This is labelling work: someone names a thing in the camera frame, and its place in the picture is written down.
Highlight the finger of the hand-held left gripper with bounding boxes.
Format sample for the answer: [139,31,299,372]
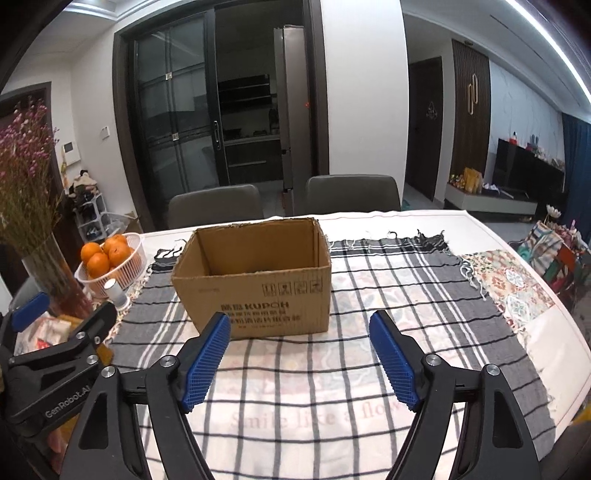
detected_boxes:
[7,302,118,376]
[0,292,51,354]

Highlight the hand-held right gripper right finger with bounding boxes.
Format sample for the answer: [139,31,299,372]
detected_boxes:
[368,309,541,480]

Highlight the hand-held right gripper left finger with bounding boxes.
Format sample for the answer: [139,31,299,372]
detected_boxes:
[60,311,232,480]

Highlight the brown cardboard box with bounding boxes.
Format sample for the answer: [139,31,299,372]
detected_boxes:
[171,217,332,342]

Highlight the red white packet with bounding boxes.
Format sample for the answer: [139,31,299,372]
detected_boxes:
[15,316,73,356]

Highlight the small white bottle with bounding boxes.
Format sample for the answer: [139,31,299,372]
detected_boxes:
[103,279,130,310]

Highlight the glass vase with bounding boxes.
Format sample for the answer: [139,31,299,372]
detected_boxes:
[20,234,94,320]

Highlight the white plastic basket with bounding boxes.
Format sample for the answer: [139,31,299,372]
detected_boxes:
[74,232,147,297]

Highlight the black white plaid cloth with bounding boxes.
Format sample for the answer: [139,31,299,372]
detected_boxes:
[108,233,557,480]

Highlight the white shoe rack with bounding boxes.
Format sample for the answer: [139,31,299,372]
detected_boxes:
[73,191,117,243]

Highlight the dried pink flower bouquet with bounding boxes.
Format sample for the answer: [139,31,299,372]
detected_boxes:
[0,98,64,259]

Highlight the stuffed toy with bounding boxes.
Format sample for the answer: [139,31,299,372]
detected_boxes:
[69,169,98,199]

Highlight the printed patchwork tablecloth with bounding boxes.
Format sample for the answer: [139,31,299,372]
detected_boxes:
[106,210,591,480]

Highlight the grey dining chair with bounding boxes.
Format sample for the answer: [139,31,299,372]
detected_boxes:
[167,184,265,230]
[302,174,402,216]

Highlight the white television cabinet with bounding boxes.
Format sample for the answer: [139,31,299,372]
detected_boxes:
[444,181,539,216]

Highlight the colourful patterned cloth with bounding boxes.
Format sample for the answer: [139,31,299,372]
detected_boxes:
[516,220,591,297]

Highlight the yellow paper bag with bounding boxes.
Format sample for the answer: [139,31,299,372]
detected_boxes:
[462,167,484,194]

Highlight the dark framed sliding glass door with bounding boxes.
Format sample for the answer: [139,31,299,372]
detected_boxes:
[113,8,232,232]

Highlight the black television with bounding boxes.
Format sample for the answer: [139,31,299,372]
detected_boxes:
[491,138,567,198]

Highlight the dark slatted cabinet door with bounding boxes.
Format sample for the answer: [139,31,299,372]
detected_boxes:
[451,39,491,186]

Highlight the grey refrigerator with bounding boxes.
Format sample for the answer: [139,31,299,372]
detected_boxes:
[273,26,308,218]

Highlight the blue curtain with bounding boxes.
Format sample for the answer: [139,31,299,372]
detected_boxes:
[560,111,591,232]

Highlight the black range hood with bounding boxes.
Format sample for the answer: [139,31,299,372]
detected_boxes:
[216,73,271,110]

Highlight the ceiling light strip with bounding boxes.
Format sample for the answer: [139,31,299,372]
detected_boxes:
[505,0,591,101]

